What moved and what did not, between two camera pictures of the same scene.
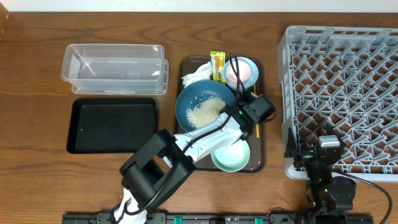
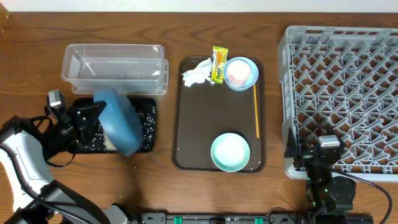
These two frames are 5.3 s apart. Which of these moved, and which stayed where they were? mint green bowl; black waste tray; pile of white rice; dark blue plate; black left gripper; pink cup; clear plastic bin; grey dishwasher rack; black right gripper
Moved: black left gripper; pile of white rice; dark blue plate
Stayed: grey dishwasher rack; clear plastic bin; black right gripper; pink cup; mint green bowl; black waste tray
